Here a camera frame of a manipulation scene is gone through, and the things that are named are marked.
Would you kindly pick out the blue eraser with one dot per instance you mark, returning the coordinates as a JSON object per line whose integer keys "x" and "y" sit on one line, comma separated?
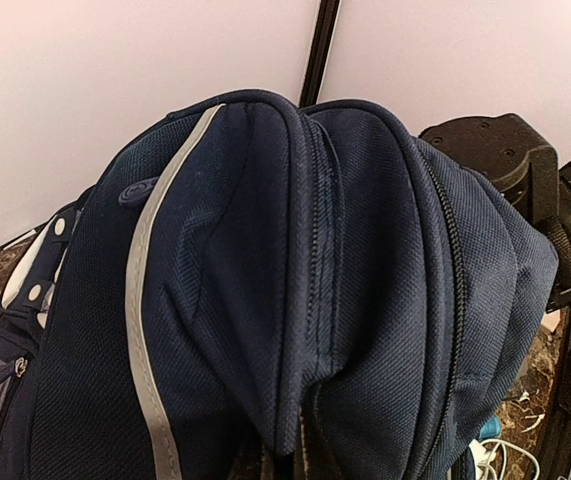
{"x": 490, "y": 430}

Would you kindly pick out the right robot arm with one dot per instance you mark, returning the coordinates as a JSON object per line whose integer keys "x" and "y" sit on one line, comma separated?
{"x": 524, "y": 168}

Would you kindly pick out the right black frame post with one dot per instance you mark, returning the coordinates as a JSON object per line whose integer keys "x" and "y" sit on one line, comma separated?
{"x": 323, "y": 33}

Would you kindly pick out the navy blue student backpack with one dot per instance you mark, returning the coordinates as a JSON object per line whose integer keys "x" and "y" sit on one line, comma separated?
{"x": 258, "y": 291}

